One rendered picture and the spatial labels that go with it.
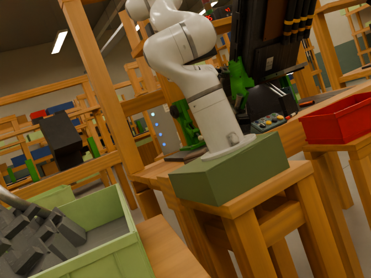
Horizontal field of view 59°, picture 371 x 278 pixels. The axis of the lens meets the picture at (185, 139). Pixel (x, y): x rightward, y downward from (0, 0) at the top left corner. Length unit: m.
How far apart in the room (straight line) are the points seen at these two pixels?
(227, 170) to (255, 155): 0.10
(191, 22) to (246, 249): 0.67
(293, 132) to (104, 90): 0.99
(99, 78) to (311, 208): 1.26
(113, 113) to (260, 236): 1.14
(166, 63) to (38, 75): 10.86
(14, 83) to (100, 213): 10.61
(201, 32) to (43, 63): 11.01
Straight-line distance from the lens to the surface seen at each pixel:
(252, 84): 1.78
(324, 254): 1.14
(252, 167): 0.96
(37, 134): 8.37
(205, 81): 1.00
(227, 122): 1.01
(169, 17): 1.16
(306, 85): 2.54
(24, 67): 11.84
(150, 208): 1.90
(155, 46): 1.02
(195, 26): 1.03
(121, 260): 0.61
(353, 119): 1.37
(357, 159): 1.32
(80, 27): 1.92
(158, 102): 2.01
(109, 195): 1.19
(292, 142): 1.58
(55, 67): 11.93
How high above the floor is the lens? 1.13
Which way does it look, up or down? 5 degrees down
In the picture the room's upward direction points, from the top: 20 degrees counter-clockwise
